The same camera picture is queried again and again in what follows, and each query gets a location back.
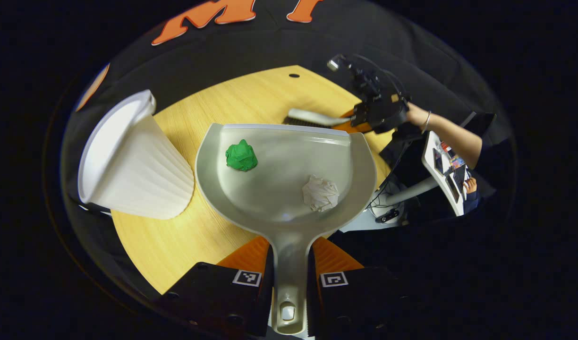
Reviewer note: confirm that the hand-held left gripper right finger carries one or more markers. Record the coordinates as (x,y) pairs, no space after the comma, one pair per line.
(355,302)

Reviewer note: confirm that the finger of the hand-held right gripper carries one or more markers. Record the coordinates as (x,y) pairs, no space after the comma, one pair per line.
(357,127)

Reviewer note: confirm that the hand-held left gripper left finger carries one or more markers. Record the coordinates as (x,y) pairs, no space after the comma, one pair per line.
(218,297)

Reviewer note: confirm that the small white broom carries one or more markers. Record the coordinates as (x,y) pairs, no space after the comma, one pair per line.
(312,117)

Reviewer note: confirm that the white paper ball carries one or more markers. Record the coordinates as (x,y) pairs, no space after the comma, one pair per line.
(321,193)

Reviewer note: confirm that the white plastic dustpan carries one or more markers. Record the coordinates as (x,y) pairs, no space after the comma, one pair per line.
(279,165)

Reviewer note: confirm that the green paper ball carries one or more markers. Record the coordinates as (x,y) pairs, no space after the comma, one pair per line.
(242,157)

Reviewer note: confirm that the white ribbed garbage bin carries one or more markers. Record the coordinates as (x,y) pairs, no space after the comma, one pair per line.
(142,174)

